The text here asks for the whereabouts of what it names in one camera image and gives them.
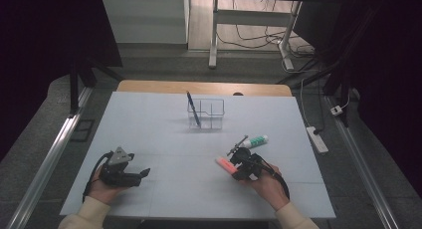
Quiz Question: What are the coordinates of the person's left hand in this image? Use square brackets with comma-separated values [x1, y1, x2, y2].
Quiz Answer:
[88, 168, 128, 205]

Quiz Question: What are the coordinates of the white green glue stick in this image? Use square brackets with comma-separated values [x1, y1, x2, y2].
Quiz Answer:
[240, 134, 269, 149]

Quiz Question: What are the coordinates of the pale blue table mat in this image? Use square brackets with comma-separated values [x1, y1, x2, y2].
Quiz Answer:
[59, 91, 336, 221]

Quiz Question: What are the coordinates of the white panel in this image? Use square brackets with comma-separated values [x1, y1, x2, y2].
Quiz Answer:
[99, 0, 190, 45]

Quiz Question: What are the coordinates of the white power strip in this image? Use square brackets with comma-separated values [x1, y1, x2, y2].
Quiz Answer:
[306, 125, 329, 154]

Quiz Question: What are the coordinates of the aluminium rail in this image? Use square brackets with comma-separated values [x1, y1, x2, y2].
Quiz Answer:
[326, 96, 401, 229]
[6, 86, 94, 229]

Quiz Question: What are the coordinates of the tangle of floor cables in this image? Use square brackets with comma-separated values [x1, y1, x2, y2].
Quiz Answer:
[217, 0, 317, 74]

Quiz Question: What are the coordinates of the dark floor hatch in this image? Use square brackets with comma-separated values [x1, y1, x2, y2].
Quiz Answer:
[71, 118, 96, 143]

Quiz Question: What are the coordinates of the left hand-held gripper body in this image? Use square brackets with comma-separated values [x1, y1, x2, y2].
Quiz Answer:
[99, 146, 143, 188]

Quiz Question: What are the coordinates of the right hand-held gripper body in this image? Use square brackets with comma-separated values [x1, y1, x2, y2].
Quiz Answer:
[227, 134, 265, 180]

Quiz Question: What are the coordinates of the clear plastic pen holder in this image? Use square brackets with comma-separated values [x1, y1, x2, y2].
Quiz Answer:
[186, 98, 226, 130]

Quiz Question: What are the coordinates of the person's right hand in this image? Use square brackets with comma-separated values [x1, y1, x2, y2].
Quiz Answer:
[245, 164, 290, 212]

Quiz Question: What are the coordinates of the hand-held gripper black cable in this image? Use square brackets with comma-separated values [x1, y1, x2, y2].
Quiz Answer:
[260, 157, 291, 200]
[83, 150, 115, 203]

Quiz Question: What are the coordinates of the left hand-held gripper black cable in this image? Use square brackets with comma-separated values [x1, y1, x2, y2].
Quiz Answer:
[83, 150, 115, 203]

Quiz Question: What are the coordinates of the orange highlighter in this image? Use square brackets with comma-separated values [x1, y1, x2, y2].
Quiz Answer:
[215, 156, 240, 175]

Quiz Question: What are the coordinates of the black metal stand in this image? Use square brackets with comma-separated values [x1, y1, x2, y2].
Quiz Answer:
[68, 56, 123, 118]
[277, 49, 359, 128]

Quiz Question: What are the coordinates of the dark curtain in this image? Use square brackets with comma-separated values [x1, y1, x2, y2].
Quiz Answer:
[0, 0, 122, 170]
[293, 0, 422, 197]

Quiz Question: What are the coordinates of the white metal desk frame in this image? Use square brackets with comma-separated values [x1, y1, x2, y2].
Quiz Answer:
[208, 0, 304, 72]

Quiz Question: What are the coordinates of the right hand-held gripper black cable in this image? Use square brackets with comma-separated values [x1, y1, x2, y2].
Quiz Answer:
[260, 157, 291, 200]

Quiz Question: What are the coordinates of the blue pen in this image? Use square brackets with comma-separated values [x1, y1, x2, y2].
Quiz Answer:
[185, 91, 202, 127]

